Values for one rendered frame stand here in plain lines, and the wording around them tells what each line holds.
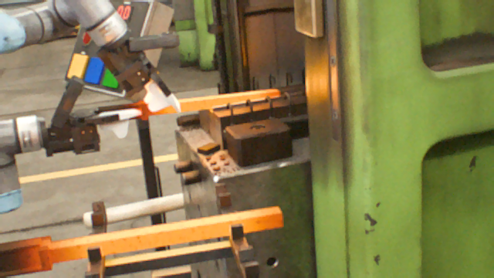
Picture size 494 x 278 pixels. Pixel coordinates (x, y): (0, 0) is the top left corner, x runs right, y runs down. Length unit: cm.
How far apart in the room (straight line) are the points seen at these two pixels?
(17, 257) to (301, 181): 62
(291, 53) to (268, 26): 10
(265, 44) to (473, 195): 68
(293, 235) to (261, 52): 52
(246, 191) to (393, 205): 32
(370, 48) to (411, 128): 16
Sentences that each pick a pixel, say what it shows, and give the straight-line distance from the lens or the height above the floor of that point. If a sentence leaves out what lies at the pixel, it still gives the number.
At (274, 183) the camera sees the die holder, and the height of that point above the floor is 88.
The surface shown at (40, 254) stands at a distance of 101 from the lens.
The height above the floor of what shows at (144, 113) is 101.
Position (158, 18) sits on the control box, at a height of 115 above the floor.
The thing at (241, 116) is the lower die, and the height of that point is 98.
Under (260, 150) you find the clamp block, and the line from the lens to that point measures 135.
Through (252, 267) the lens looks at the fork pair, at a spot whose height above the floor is 96.
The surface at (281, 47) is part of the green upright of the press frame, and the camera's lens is 173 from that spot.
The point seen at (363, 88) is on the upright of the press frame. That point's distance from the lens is 109.
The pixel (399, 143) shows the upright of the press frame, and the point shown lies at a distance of 114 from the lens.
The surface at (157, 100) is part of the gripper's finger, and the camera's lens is 145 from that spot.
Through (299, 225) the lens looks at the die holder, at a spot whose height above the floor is 77.
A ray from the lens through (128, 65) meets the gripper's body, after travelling 144.
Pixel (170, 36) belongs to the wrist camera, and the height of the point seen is 117.
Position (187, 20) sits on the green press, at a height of 46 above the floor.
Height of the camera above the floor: 140
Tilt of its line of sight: 19 degrees down
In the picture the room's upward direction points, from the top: 5 degrees counter-clockwise
